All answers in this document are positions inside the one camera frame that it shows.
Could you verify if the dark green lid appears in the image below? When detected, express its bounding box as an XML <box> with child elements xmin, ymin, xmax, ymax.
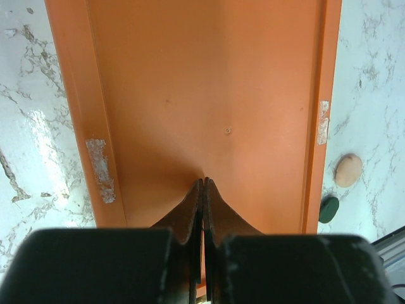
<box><xmin>318</xmin><ymin>196</ymin><xmax>340</xmax><ymax>224</ymax></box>

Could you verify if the pink powder puff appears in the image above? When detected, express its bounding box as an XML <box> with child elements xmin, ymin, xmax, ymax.
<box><xmin>334</xmin><ymin>154</ymin><xmax>363</xmax><ymax>188</ymax></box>

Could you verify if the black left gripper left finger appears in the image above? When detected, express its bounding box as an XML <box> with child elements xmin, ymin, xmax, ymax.
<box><xmin>1</xmin><ymin>180</ymin><xmax>203</xmax><ymax>303</ymax></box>

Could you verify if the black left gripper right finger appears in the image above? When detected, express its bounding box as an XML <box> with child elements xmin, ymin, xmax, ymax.
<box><xmin>202</xmin><ymin>178</ymin><xmax>399</xmax><ymax>303</ymax></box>

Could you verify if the orange drawer box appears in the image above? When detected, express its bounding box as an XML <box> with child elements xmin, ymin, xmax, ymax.
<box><xmin>46</xmin><ymin>1</ymin><xmax>342</xmax><ymax>239</ymax></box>

